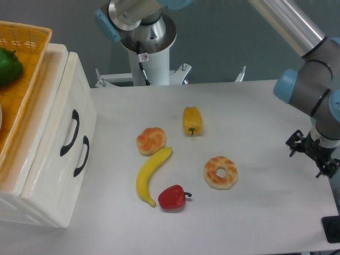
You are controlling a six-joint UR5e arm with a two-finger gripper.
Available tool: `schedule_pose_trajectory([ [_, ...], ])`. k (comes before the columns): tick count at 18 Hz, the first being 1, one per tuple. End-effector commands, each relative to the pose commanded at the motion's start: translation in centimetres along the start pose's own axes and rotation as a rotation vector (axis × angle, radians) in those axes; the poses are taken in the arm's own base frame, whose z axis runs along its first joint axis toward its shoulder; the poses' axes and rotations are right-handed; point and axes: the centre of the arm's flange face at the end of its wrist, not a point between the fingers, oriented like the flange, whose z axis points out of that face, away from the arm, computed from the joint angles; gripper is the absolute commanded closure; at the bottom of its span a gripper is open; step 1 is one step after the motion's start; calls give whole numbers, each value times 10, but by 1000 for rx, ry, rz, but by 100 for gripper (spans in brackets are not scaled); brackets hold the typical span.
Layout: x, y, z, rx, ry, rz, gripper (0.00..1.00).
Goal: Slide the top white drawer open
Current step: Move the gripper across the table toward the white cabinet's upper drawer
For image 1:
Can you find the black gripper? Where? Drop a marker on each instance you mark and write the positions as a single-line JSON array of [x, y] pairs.
[[318, 148]]

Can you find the black top drawer handle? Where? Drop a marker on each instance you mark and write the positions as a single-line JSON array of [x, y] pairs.
[[72, 133]]

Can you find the black drawer handle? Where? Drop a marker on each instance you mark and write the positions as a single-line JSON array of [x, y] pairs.
[[72, 133], [84, 155]]

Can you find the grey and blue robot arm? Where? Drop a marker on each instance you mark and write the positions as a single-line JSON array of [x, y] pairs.
[[306, 89]]

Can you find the white drawer cabinet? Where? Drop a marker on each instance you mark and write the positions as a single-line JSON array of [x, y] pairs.
[[17, 165]]

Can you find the black device at table corner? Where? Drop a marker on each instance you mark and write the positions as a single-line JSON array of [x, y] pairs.
[[331, 228]]

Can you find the yellow bell pepper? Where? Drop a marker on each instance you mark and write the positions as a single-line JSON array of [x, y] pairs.
[[192, 121]]

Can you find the red bell pepper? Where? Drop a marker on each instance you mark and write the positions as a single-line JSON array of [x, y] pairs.
[[173, 197]]

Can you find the round twisted bread roll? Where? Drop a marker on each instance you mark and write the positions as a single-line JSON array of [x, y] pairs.
[[150, 141]]

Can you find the yellow banana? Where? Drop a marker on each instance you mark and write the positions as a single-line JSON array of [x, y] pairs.
[[147, 171]]

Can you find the orange woven basket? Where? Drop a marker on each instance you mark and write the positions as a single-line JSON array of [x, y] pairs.
[[30, 43]]

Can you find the green bell pepper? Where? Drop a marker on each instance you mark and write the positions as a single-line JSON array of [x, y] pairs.
[[11, 67]]

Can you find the ring-shaped bread bagel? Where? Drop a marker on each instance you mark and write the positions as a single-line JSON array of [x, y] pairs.
[[220, 173]]

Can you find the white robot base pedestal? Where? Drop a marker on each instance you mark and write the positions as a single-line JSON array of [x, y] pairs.
[[148, 49]]

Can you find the white metal mounting frame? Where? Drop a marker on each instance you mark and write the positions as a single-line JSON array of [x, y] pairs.
[[111, 80]]

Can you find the black lower drawer handle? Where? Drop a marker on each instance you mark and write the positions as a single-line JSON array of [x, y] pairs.
[[84, 155]]

